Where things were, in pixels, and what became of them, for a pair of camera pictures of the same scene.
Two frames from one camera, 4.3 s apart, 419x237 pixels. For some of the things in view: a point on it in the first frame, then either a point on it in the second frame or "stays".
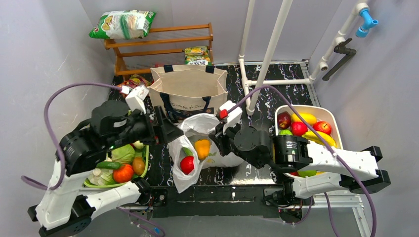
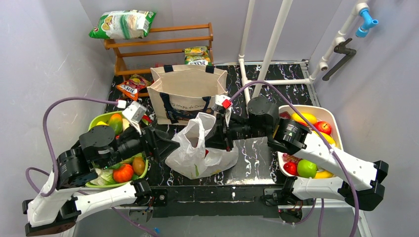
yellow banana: [313, 137] stays
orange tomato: [124, 174] stays
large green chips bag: [123, 24] stays
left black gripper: [157, 124] → [149, 140]
